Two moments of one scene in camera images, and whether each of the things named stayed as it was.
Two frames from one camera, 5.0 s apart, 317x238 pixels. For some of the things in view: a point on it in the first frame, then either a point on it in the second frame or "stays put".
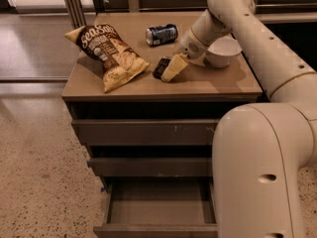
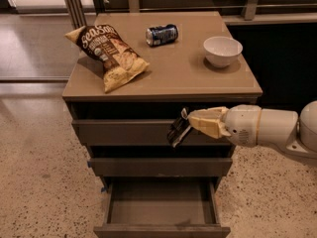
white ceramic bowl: (219, 53) stays put
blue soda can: (159, 35) stays put
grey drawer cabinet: (156, 132) stays put
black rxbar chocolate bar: (160, 66) -> (178, 129)
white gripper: (188, 46) -> (242, 124)
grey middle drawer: (152, 167) stays put
